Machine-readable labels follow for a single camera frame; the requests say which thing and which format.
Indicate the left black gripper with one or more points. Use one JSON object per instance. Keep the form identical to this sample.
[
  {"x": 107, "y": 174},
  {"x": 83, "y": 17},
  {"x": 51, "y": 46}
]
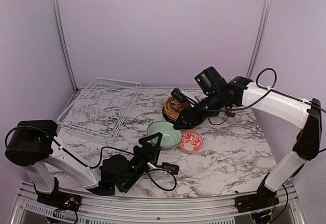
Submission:
[{"x": 153, "y": 153}]

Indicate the yellow polka dot plate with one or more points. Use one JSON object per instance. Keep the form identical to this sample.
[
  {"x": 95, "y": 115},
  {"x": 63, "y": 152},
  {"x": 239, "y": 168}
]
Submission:
[{"x": 168, "y": 109}]

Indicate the cream brown cup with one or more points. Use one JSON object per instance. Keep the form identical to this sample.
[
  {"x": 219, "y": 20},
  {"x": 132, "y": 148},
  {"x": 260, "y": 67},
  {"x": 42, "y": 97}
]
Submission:
[{"x": 230, "y": 113}]

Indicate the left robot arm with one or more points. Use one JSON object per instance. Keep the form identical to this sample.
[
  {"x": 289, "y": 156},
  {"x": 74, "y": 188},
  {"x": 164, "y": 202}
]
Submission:
[{"x": 33, "y": 144}]

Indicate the dark red floral plate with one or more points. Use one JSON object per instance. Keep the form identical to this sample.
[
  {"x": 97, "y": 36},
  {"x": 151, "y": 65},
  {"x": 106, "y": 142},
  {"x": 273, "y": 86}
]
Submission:
[{"x": 177, "y": 105}]

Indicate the pale green glass bowl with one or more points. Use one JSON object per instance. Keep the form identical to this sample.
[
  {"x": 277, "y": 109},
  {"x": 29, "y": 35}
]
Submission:
[{"x": 170, "y": 136}]

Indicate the black rimmed cream plate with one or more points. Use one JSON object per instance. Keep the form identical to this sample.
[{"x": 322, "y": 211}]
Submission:
[{"x": 168, "y": 117}]

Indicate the white wire dish rack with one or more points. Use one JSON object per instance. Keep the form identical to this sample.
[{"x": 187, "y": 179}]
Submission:
[{"x": 100, "y": 110}]

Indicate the white red patterned bowl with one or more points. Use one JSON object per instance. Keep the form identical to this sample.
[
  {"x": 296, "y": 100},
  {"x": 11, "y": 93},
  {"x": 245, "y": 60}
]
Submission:
[{"x": 191, "y": 142}]

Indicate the aluminium front rail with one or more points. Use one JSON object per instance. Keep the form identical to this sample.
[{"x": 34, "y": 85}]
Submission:
[{"x": 96, "y": 209}]

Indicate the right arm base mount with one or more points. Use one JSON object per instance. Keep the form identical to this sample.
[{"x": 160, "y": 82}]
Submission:
[{"x": 256, "y": 201}]

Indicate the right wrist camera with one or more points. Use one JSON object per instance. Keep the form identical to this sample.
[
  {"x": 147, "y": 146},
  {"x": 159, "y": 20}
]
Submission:
[{"x": 181, "y": 97}]

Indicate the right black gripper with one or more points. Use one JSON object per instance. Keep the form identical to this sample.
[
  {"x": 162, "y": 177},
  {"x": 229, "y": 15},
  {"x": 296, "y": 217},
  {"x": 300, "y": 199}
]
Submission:
[{"x": 185, "y": 114}]

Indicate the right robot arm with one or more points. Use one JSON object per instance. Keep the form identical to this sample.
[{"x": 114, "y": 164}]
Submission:
[{"x": 243, "y": 93}]

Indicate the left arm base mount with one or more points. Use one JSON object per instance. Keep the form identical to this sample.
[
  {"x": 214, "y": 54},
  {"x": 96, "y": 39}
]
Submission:
[{"x": 61, "y": 200}]

